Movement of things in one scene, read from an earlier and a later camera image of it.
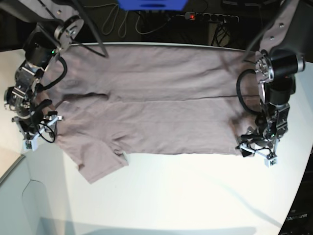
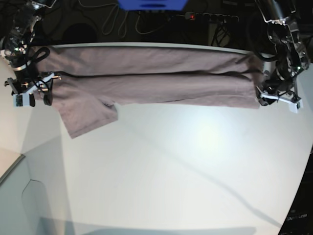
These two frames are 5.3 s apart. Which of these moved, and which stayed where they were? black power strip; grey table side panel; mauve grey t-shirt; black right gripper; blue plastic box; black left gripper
Moved: mauve grey t-shirt; black right gripper; black left gripper
Stayed: black power strip; blue plastic box; grey table side panel
